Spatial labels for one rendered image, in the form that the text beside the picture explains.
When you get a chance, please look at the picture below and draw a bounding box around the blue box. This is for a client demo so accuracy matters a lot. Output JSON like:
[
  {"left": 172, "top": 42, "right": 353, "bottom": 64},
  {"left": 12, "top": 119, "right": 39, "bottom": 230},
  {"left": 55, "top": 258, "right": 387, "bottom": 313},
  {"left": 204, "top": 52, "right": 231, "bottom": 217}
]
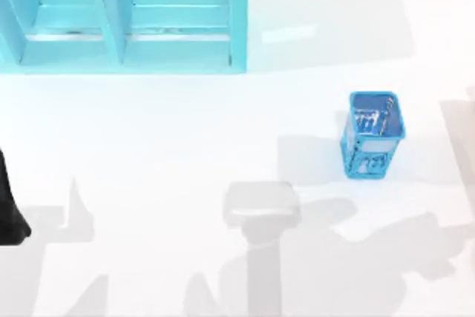
[{"left": 340, "top": 91, "right": 407, "bottom": 180}]

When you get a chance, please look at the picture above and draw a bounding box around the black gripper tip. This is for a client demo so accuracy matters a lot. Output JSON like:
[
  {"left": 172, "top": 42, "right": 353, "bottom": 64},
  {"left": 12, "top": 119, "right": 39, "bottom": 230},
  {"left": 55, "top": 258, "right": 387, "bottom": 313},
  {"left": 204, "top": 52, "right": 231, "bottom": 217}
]
[{"left": 0, "top": 149, "right": 33, "bottom": 247}]

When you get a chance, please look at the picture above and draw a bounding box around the light blue rack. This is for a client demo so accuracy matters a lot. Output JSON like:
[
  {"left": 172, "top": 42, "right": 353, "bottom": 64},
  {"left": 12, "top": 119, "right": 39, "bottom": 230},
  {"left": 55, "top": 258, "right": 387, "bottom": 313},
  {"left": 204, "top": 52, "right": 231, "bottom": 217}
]
[{"left": 0, "top": 0, "right": 249, "bottom": 75}]

